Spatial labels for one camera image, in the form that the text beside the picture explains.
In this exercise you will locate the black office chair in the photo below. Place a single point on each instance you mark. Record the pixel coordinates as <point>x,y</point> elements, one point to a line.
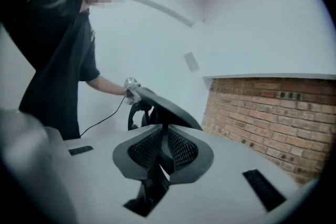
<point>168,107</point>

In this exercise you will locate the grey wall plate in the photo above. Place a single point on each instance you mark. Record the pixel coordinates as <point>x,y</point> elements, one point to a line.
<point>191,61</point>

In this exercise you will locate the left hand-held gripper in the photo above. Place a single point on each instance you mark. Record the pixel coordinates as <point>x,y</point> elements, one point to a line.
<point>131,84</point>

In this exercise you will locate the person's left forearm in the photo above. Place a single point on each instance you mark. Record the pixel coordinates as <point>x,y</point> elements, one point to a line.
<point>105,85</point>

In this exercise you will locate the white wall conduit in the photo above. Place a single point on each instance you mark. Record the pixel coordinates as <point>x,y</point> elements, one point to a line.
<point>162,9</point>

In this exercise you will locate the person in black clothes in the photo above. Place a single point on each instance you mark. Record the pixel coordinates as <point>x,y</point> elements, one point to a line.
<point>57,60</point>

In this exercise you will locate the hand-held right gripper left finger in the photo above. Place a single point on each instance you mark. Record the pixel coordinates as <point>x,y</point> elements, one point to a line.
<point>97,178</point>

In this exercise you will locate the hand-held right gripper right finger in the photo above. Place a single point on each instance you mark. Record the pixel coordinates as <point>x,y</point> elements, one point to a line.
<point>223,196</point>

